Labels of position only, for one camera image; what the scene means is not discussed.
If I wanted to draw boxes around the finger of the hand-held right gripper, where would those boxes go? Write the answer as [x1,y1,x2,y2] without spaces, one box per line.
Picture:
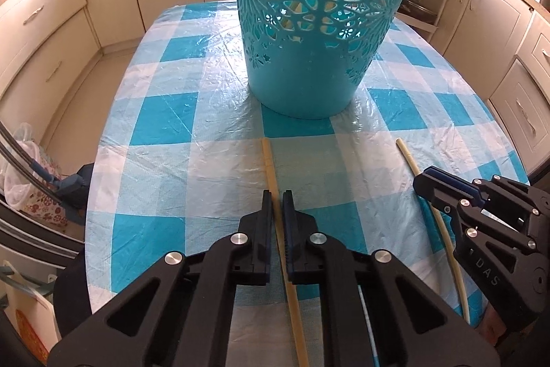
[425,195,538,260]
[412,166,550,222]

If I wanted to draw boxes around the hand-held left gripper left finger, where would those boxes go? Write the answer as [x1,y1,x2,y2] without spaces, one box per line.
[47,190,274,367]

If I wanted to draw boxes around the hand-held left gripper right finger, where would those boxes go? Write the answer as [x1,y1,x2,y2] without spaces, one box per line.
[280,190,501,367]

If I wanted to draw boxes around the single beige chopstick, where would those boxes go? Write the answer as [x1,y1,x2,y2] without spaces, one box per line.
[395,138,472,324]
[261,138,311,367]

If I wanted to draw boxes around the teal cutout plastic basket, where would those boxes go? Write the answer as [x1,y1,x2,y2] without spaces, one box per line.
[226,0,429,120]

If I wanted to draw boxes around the blue checkered plastic tablecloth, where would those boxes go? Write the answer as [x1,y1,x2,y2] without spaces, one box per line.
[84,0,531,367]

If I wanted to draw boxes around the dark cooking pot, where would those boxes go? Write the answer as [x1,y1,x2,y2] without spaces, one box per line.
[401,0,441,26]

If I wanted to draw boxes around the blue plastic tool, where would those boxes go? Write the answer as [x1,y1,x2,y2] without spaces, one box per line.
[32,161,93,226]

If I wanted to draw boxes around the white bag with red print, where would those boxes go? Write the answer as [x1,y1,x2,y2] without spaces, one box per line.
[0,259,63,355]

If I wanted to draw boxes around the white plastic bag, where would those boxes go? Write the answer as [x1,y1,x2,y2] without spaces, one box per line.
[0,122,69,226]

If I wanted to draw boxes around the curved metal rails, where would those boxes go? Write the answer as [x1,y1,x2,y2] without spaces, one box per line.
[0,120,87,265]

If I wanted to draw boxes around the cream drawer cabinet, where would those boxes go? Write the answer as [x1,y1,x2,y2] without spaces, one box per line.
[0,0,104,144]

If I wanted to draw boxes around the cream cabinet with handles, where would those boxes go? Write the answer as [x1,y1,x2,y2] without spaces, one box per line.
[430,0,550,174]

